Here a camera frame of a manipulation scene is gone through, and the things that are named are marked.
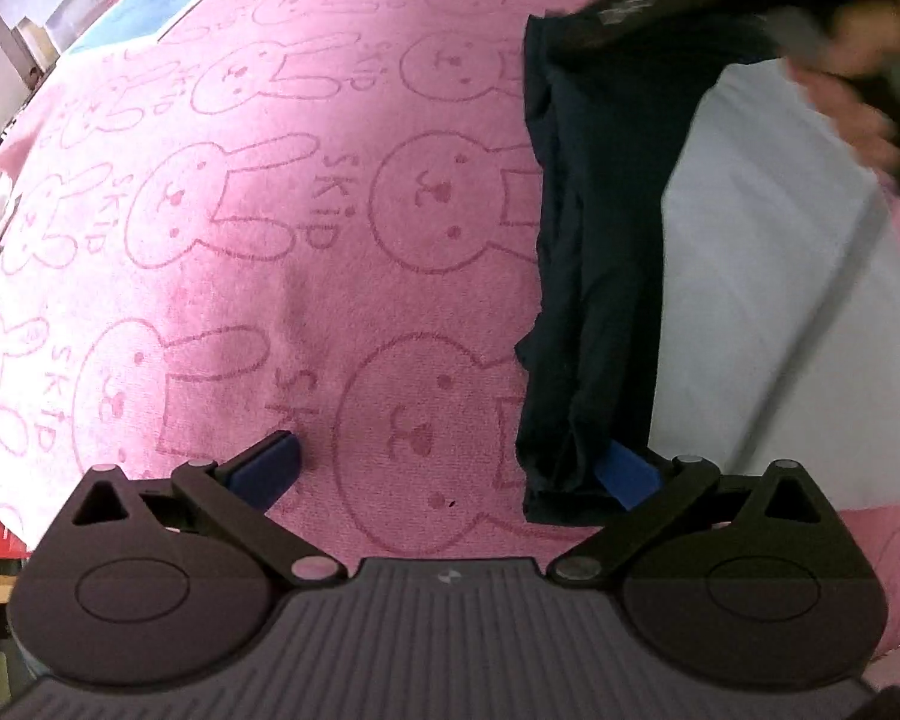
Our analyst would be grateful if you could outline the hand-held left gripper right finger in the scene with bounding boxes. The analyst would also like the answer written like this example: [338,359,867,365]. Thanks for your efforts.
[547,441,842,587]

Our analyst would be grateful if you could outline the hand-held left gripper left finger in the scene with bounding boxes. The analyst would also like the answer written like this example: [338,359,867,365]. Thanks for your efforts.
[67,431,350,590]

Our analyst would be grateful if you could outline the navy and white polo shirt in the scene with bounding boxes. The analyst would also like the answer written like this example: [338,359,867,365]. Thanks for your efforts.
[514,11,900,526]

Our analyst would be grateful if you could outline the person's right hand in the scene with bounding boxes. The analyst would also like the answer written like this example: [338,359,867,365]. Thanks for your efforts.
[787,0,900,175]

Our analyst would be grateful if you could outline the pink bunny print blanket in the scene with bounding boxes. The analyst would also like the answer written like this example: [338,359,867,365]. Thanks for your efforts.
[0,0,900,653]

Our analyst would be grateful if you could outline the blue paper sheet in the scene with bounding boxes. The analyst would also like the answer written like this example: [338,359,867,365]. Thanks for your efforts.
[66,0,263,57]

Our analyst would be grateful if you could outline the white paper sheets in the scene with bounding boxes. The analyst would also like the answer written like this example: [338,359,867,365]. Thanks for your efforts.
[0,0,130,151]

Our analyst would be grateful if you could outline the black cable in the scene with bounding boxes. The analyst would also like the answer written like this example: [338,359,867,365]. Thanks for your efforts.
[742,191,895,473]

